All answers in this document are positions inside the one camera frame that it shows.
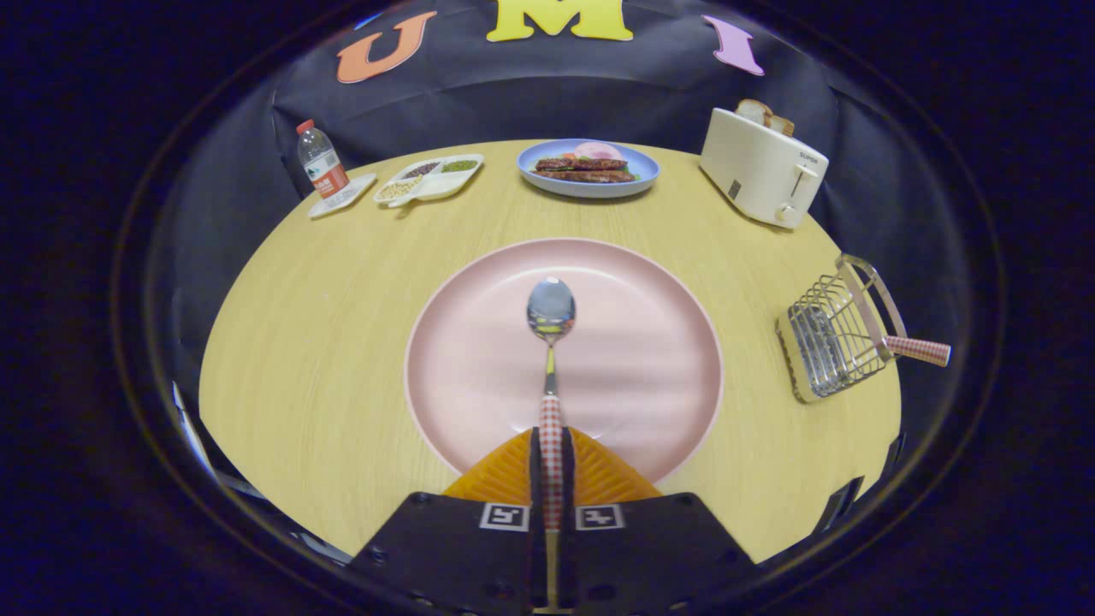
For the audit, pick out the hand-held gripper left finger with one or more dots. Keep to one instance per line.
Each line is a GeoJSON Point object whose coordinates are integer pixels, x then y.
{"type": "Point", "coordinates": [453, 556]}

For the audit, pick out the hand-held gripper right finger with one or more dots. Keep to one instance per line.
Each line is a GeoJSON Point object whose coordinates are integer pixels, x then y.
{"type": "Point", "coordinates": [650, 556]}

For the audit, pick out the pink plate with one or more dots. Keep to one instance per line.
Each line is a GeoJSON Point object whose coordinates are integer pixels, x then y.
{"type": "Point", "coordinates": [642, 359]}

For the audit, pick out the white divided dish of beans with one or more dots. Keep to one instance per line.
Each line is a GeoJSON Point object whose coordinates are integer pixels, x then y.
{"type": "Point", "coordinates": [436, 188]}

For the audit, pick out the white square coaster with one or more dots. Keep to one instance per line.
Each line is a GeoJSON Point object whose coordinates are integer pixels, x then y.
{"type": "Point", "coordinates": [359, 190]}

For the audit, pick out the brown meat patty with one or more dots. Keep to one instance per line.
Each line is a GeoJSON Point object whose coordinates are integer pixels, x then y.
{"type": "Point", "coordinates": [586, 176]}
{"type": "Point", "coordinates": [582, 164]}

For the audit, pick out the blue plate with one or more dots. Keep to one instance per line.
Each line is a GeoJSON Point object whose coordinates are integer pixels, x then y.
{"type": "Point", "coordinates": [647, 167]}

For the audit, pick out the white toaster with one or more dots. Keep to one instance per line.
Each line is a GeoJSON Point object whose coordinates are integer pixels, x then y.
{"type": "Point", "coordinates": [757, 167]}

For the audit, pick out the pink ham slice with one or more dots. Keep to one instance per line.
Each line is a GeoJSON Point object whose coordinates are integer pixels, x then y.
{"type": "Point", "coordinates": [599, 151]}

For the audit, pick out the clear water bottle red label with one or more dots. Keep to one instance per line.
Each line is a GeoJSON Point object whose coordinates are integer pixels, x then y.
{"type": "Point", "coordinates": [322, 162]}

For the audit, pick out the toast slice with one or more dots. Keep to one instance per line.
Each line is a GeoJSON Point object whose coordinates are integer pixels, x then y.
{"type": "Point", "coordinates": [781, 126]}
{"type": "Point", "coordinates": [753, 111]}

